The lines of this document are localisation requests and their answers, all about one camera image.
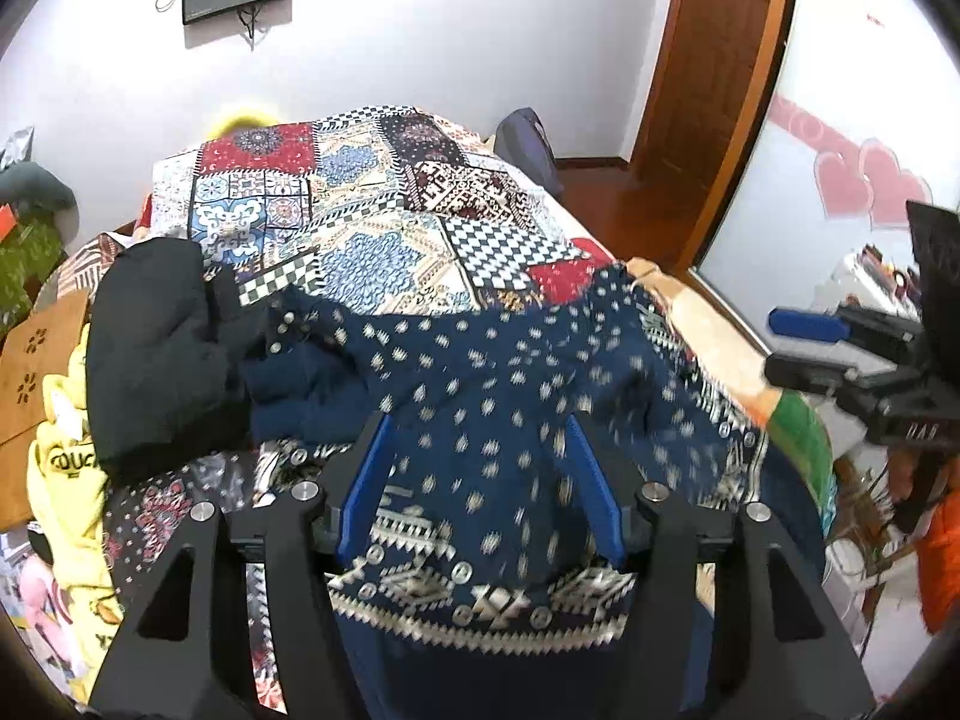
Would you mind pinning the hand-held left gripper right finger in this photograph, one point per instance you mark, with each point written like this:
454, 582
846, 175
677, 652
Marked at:
596, 495

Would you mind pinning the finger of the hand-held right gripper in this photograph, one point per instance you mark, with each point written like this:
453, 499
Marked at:
806, 373
810, 324

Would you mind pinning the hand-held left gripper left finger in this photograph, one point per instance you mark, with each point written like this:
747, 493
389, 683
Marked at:
367, 480

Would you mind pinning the navy patterned hooded jacket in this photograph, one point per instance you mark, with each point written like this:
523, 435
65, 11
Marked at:
480, 390

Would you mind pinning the orange clothing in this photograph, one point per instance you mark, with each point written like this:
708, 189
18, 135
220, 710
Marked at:
941, 562

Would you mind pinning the frosted sliding door with hearts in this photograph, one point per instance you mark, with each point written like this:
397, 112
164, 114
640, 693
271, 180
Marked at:
847, 90

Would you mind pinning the black garment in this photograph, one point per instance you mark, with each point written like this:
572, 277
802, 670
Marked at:
165, 352

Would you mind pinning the brown wooden door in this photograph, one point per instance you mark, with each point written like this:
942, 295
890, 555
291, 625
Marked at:
712, 75

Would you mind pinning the patchwork printed blanket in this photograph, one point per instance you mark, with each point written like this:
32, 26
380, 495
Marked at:
360, 195

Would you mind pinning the yellow garment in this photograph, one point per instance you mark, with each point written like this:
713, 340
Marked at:
64, 480

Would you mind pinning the grey backpack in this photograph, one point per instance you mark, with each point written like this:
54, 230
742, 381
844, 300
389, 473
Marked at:
529, 150

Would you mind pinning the pink soft item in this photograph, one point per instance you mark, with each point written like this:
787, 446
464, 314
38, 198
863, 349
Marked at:
37, 592

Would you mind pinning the yellow plush object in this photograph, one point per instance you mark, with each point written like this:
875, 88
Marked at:
240, 124

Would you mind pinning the green patterned cloth stand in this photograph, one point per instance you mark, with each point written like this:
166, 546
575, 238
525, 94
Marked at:
26, 262

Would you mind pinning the dark grey cloth bundle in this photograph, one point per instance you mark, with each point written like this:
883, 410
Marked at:
34, 195

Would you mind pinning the orange box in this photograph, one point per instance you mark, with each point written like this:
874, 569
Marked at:
6, 221

